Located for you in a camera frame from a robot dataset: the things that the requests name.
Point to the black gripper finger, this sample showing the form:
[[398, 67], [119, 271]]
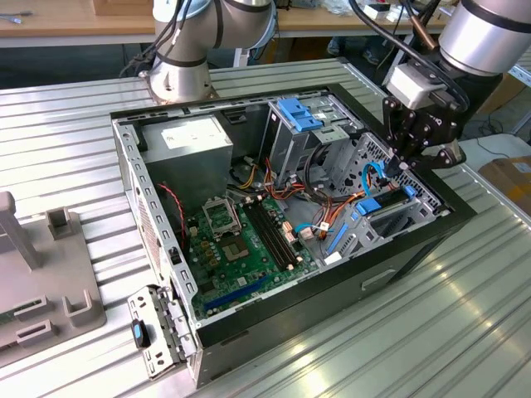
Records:
[[396, 124], [444, 157]]

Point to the hard disk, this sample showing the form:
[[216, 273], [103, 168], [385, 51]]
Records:
[[367, 206]]

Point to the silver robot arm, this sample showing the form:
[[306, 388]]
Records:
[[178, 62]]

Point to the grey disk bay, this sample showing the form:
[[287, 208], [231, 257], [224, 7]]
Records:
[[367, 234]]

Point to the white side table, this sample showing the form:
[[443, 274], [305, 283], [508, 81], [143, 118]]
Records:
[[510, 145]]

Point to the plain cardboard box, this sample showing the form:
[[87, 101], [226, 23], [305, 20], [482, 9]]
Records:
[[498, 97]]

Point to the cardboard box with label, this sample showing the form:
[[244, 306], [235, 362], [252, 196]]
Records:
[[510, 186]]

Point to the copper coloured rod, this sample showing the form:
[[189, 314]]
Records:
[[423, 34]]

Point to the blue plastic drive latch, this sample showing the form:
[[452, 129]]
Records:
[[298, 114]]

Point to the person's legs blue jeans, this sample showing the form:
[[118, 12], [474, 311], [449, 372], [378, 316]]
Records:
[[336, 45]]

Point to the white box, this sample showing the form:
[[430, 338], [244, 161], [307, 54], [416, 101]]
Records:
[[400, 14], [377, 10]]

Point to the grey metal drive cage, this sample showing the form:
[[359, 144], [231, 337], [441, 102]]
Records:
[[286, 153]]

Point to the wooden desk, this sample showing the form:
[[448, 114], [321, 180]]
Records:
[[315, 25], [62, 25]]

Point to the white tag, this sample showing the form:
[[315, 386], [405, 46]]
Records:
[[332, 259]]

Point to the black RAM slot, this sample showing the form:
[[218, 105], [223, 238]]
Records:
[[269, 236], [277, 230]]

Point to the black PC case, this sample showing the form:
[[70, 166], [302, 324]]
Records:
[[332, 298]]

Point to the CPU socket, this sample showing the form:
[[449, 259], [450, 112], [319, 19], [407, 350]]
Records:
[[235, 248]]

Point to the green motherboard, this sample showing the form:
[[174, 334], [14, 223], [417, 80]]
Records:
[[249, 275]]

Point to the silver power supply unit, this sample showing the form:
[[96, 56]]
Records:
[[186, 166]]

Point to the blue expansion slot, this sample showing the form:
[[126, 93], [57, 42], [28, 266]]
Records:
[[236, 293]]

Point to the wooden box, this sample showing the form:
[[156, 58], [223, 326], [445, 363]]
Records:
[[120, 6]]

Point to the grey part rack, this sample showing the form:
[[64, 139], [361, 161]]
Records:
[[54, 265]]

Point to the green RAM stick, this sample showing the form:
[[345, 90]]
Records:
[[6, 318]]

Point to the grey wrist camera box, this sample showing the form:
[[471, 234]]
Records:
[[410, 87]]

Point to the aluminium frame shelf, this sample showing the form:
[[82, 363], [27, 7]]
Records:
[[523, 76]]

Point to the silver slot bracket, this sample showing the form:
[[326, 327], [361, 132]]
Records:
[[143, 302]]

